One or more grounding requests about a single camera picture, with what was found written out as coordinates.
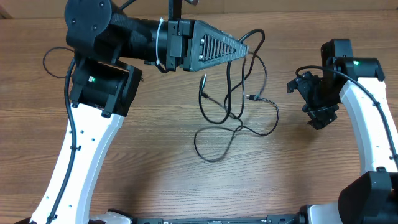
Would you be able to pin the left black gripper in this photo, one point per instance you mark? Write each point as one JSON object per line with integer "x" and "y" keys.
{"x": 186, "y": 45}

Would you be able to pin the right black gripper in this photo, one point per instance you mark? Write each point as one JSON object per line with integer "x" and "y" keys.
{"x": 323, "y": 116}

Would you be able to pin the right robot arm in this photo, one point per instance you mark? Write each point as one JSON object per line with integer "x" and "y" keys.
{"x": 359, "y": 84}

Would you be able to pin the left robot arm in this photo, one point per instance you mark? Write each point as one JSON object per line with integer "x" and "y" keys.
{"x": 100, "y": 87}

